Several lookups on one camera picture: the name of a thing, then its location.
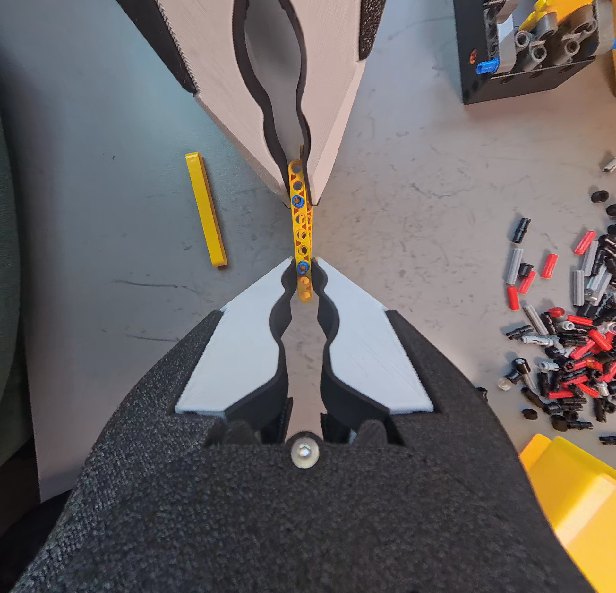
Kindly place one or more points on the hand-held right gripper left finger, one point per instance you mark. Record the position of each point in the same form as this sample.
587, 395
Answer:
231, 357

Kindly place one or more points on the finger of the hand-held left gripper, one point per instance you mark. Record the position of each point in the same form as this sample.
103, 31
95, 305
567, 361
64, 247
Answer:
207, 49
332, 49

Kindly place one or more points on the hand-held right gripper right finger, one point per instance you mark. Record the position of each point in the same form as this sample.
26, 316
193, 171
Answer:
375, 357

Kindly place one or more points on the plain yellow lego beam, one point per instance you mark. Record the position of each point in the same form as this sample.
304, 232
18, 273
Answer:
207, 213

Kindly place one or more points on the yellow lego beam blue pins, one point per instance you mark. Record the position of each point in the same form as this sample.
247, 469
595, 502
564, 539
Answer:
302, 227

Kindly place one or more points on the partly built yellow lego model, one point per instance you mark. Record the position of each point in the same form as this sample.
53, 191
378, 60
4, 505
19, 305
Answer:
481, 25

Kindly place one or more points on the pile of small lego pins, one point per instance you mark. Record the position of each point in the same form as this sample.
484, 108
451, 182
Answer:
577, 347

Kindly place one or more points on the yellow plastic storage bin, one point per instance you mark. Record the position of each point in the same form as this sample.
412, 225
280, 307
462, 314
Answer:
577, 497

